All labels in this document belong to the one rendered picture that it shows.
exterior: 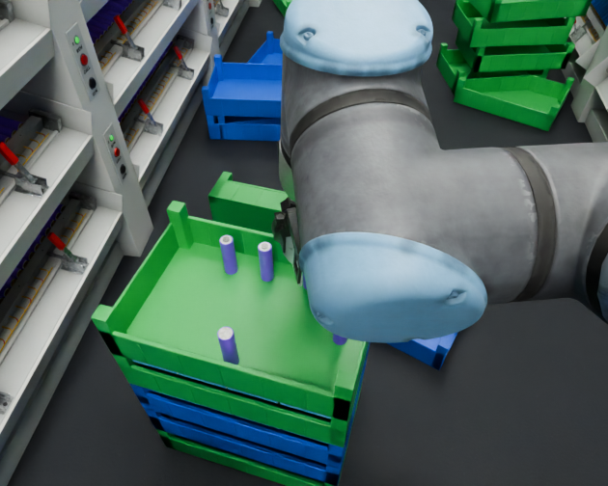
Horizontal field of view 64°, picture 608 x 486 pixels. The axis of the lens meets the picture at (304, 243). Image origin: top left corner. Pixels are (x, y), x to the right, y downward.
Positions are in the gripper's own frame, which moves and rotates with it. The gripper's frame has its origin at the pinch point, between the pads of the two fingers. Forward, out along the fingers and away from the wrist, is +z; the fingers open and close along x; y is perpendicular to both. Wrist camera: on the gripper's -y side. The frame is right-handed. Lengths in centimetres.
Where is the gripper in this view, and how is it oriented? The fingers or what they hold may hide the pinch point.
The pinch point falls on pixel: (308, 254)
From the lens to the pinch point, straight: 61.9
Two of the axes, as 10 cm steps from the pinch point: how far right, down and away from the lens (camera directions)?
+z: -0.6, 4.6, 8.9
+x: 9.7, -1.7, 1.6
